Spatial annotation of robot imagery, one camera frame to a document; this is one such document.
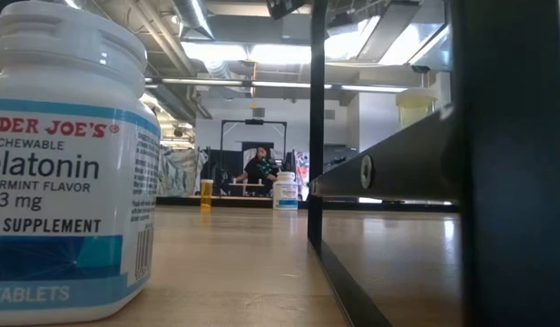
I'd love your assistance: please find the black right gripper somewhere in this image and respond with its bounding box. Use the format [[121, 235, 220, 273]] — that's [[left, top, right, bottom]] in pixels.
[[266, 0, 308, 22]]

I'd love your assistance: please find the person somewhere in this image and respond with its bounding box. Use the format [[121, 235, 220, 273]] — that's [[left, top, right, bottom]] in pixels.
[[232, 144, 280, 197]]

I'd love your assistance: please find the white supplement bottle blue label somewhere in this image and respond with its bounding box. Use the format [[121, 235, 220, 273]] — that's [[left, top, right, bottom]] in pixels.
[[0, 0, 162, 327], [272, 171, 300, 212]]

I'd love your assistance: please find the orange pill vial white cap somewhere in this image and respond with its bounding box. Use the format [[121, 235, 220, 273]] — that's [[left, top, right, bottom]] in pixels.
[[200, 178, 214, 213]]

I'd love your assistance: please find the ceiling light strip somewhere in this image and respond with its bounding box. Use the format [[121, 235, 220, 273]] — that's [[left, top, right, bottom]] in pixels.
[[143, 74, 427, 95]]

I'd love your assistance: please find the silver ribbed ceiling duct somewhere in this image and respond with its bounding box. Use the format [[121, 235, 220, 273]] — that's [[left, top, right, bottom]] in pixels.
[[142, 0, 215, 124]]

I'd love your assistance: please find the patterned blue-green cloth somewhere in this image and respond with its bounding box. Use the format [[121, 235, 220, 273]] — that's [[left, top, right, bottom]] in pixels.
[[159, 145, 210, 198]]

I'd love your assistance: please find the black robot rig frame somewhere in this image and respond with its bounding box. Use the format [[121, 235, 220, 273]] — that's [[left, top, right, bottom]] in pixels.
[[220, 118, 289, 158]]

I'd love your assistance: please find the floral patterned cloth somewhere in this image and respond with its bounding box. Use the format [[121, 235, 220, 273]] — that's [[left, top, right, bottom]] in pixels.
[[295, 151, 311, 201]]

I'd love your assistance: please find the black aluminium table frame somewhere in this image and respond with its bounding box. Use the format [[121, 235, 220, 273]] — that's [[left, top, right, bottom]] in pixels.
[[155, 194, 460, 214]]

